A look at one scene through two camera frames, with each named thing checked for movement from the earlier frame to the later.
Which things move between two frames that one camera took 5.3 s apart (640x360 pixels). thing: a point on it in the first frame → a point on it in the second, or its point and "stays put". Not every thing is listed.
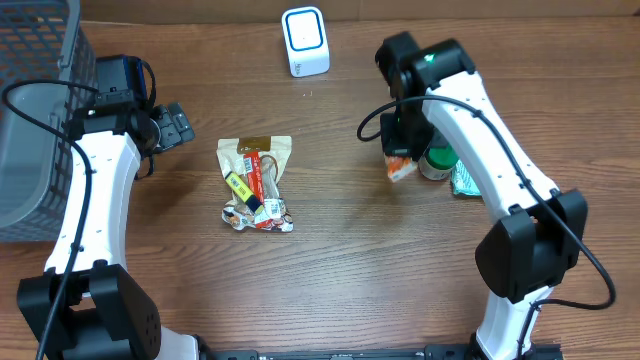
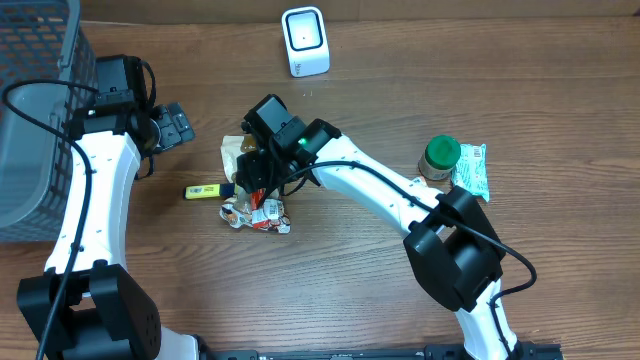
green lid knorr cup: [439, 159] stays put
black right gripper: [400, 147] → [248, 173]
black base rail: [240, 354] stays put
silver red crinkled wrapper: [272, 216] stays put
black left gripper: [167, 128] stays put
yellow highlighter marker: [250, 200] → [209, 191]
